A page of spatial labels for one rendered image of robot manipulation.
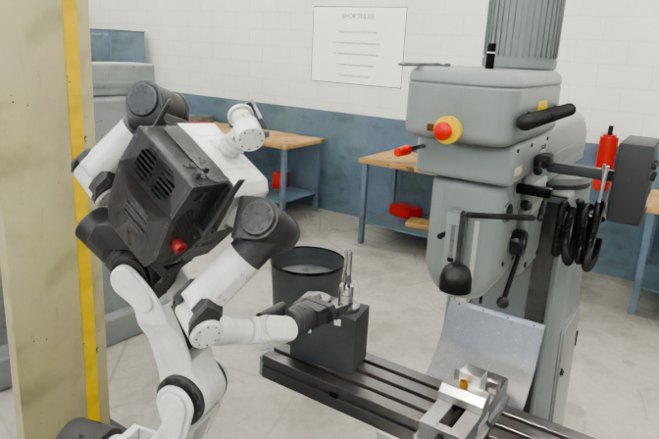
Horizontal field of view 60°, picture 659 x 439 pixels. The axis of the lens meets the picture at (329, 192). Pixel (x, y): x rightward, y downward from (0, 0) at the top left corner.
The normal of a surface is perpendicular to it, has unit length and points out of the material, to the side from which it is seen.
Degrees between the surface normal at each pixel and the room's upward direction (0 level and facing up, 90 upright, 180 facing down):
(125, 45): 90
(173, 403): 90
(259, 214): 59
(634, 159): 90
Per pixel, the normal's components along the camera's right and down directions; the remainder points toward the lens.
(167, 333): -0.27, 0.61
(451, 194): -0.55, 0.18
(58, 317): 0.83, 0.18
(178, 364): -0.36, 0.22
